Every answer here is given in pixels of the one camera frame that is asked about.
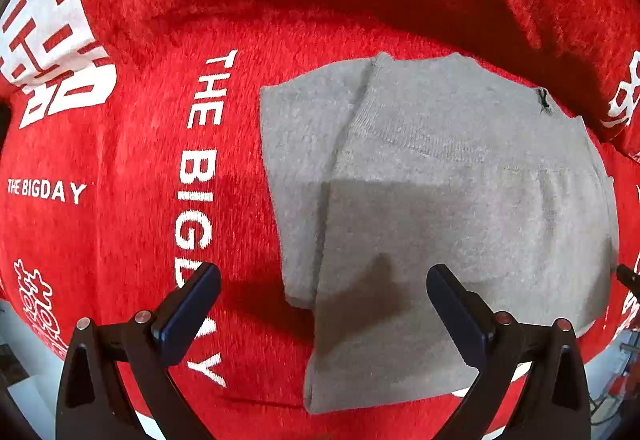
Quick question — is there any grey knit sweater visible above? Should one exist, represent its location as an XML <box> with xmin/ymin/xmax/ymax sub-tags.
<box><xmin>259</xmin><ymin>54</ymin><xmax>618</xmax><ymax>414</ymax></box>

